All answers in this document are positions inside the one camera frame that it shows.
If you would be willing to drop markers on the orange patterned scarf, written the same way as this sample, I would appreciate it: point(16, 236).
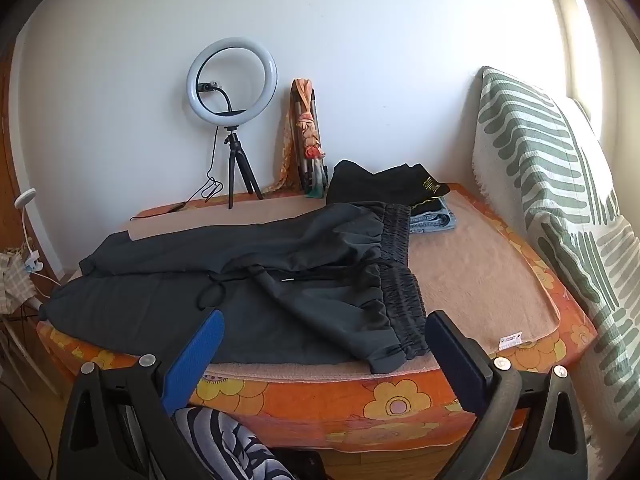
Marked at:
point(306, 125)

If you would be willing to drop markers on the person's zebra striped leg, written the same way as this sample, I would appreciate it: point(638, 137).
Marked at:
point(225, 450)

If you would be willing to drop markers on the black folded garment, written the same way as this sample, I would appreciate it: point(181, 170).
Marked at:
point(370, 185)

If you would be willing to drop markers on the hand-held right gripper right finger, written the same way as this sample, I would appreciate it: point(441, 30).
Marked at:
point(455, 360)

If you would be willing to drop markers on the orange floral mattress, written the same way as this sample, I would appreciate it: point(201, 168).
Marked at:
point(350, 410)

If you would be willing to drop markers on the black mini tripod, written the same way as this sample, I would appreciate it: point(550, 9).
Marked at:
point(231, 160)

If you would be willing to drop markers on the folded blue jeans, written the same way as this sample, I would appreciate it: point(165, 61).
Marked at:
point(435, 221)

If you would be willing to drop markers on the beige checkered cloth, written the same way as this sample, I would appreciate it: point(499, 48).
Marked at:
point(12, 280)

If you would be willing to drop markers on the dark grey elastic-waist shorts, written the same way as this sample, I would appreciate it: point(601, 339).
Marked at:
point(475, 270)

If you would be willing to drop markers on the white clip lamp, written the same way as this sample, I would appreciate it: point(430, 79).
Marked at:
point(24, 199)

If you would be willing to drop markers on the window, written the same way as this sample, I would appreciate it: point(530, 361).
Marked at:
point(590, 60)

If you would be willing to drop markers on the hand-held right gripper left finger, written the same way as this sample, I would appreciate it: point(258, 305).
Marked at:
point(195, 360)

